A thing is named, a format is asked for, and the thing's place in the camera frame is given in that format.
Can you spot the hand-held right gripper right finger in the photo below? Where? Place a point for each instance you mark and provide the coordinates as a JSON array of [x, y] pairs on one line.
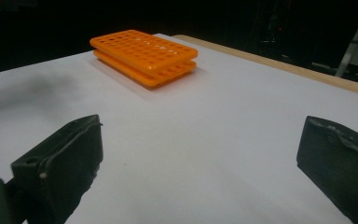
[[338, 161]]

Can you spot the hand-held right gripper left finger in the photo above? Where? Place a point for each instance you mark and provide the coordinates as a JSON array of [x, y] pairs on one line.
[[65, 155]]

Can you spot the orange test tube rack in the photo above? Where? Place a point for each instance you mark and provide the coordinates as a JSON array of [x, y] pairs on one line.
[[146, 53]]

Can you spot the grey metal stand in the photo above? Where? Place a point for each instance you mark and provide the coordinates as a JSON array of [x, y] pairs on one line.
[[355, 37]]

